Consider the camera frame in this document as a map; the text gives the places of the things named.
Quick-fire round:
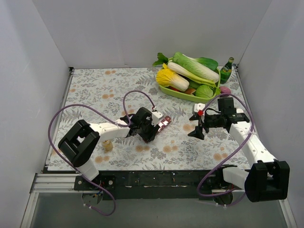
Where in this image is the purple onion toy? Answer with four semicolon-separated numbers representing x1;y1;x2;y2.
219;86;231;94

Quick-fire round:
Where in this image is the dark green leafy vegetable toy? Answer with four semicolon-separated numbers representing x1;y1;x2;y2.
194;57;219;71

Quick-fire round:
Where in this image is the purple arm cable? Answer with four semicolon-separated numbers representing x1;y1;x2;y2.
48;91;157;216
196;93;256;207

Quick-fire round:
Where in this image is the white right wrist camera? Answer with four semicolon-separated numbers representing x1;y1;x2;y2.
192;103;205;116

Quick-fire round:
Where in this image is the green glass bottle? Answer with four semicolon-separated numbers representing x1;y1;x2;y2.
220;57;234;84

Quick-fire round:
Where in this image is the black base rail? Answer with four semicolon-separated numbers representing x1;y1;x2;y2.
74;170;238;200

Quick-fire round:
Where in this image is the floral patterned table mat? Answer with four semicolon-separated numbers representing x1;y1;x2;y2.
53;67;250;171

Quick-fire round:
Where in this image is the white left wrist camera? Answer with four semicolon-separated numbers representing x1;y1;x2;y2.
152;107;163;126

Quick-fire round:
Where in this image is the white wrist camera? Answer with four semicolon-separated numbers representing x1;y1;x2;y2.
152;107;163;126
192;103;205;116

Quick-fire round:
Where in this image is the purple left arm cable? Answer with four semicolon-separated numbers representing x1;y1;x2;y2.
48;91;157;216

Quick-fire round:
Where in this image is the yellow napa cabbage toy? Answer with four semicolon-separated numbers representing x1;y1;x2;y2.
156;69;190;92

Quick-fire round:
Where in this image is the clear bottle of yellow pills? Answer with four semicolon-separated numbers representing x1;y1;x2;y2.
102;140;113;152

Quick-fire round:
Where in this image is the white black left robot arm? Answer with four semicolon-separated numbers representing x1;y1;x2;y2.
58;107;163;190

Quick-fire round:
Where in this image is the dark red weekly pill organizer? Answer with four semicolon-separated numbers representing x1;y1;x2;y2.
156;116;172;135

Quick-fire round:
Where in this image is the green napa cabbage toy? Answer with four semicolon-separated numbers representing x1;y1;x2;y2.
172;52;219;83

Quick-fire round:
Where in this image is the green plastic vegetable tray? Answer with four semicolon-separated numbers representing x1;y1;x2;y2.
157;64;220;103

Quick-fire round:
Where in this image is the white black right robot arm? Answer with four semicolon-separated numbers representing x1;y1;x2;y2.
188;94;290;202

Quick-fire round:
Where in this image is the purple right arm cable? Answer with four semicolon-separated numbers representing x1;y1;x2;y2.
196;93;256;207

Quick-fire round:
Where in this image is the round green cabbage toy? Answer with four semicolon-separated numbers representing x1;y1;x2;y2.
195;85;217;99

